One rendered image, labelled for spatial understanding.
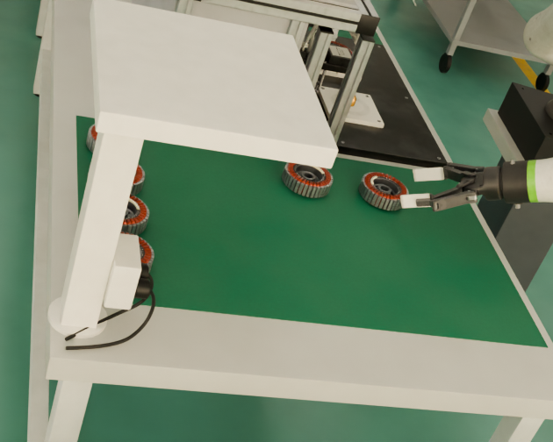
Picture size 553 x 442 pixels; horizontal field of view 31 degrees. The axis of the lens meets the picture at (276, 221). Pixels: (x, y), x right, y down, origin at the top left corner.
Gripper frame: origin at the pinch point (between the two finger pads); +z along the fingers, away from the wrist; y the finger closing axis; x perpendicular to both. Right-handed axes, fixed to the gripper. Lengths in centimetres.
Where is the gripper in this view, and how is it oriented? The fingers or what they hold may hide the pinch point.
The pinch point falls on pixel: (412, 188)
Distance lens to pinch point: 227.8
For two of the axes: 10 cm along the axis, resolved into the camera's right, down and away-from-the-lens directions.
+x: -2.1, -8.8, -4.2
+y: 3.2, -4.7, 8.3
